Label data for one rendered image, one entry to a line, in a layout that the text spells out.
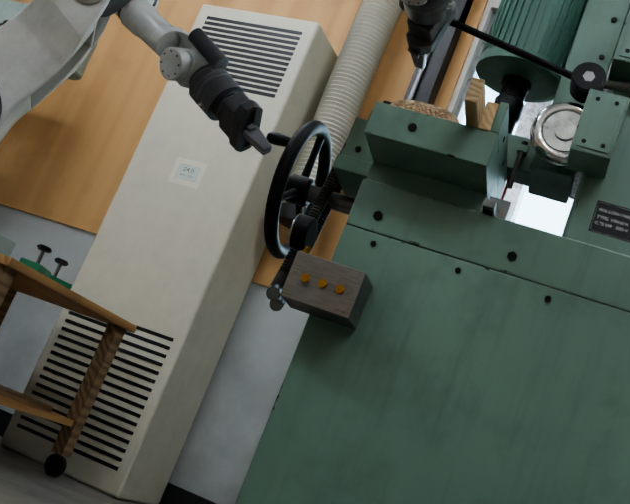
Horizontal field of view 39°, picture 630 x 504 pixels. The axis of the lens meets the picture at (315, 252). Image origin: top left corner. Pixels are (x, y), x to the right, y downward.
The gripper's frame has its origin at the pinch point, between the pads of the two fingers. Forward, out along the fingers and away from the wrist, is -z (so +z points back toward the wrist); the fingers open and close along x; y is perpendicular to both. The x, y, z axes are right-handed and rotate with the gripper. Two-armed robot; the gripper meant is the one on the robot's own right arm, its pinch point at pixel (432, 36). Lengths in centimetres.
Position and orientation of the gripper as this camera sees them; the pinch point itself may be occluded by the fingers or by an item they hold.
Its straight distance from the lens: 177.8
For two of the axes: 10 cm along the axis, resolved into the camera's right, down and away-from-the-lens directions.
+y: 8.3, 4.6, -3.2
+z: -1.9, -3.0, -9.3
